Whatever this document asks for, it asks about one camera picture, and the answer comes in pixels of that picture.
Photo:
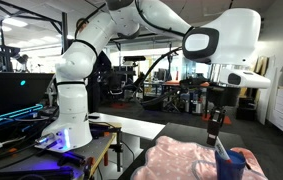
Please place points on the blue plastic cup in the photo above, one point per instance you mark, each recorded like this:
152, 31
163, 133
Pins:
229, 170

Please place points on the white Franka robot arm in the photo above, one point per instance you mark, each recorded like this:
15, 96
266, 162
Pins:
76, 100

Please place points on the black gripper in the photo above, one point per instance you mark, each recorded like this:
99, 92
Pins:
224, 96

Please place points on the orange background table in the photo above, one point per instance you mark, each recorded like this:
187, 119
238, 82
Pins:
171, 82

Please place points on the black office chair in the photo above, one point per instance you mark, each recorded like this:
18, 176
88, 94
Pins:
132, 86

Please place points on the black cube case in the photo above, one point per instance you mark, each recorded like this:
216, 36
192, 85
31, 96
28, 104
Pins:
152, 103

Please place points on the black computer monitor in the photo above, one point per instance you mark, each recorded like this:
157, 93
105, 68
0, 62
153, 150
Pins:
11, 91

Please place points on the boards leaning on wall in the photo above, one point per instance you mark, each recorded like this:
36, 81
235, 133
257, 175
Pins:
264, 66

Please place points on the black floor crate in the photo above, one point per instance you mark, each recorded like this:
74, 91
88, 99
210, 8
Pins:
246, 111

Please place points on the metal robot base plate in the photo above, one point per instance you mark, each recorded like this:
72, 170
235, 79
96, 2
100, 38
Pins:
97, 143

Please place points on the black frame pole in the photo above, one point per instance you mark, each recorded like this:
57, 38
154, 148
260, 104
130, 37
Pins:
64, 31

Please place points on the black camera on stand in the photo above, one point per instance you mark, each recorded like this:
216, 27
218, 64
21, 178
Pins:
134, 58

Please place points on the black table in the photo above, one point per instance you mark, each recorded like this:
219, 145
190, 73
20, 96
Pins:
181, 130

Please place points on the white table top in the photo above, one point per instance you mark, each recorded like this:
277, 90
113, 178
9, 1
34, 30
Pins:
127, 125

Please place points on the orange floor mat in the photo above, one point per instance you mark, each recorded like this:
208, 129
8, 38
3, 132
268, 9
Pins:
228, 120

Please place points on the pink polka dot apron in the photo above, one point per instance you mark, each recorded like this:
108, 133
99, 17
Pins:
171, 160

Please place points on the black studio light rig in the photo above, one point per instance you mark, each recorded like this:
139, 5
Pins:
2, 55

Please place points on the cyan LED strip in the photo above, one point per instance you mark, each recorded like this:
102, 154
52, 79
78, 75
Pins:
11, 115

